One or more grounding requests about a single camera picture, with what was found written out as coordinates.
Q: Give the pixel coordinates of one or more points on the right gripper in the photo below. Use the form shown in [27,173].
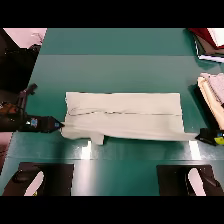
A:
[208,136]

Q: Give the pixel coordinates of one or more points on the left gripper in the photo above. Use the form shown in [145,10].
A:
[41,124]

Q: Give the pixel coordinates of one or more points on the white T-shirt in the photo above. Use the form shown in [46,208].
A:
[133,116]

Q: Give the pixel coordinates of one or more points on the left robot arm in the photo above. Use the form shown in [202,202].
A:
[13,121]

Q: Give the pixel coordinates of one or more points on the pale checked garment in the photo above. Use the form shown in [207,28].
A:
[216,85]

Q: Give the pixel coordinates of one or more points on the white garment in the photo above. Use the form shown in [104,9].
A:
[217,35]

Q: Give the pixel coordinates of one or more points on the red garment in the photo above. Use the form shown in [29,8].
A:
[200,34]

